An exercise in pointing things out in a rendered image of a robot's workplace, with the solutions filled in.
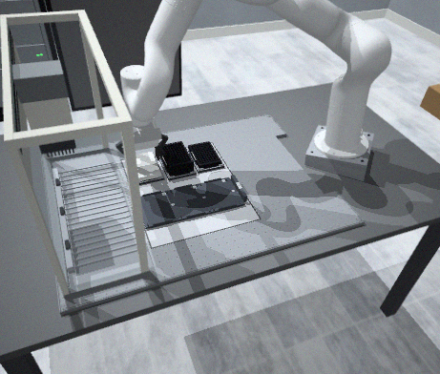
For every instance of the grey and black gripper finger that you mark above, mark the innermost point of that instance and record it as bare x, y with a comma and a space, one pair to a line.
161, 144

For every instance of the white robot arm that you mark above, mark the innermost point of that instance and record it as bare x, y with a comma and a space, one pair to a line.
366, 50

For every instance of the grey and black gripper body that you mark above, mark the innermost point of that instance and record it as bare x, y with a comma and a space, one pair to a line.
149, 144

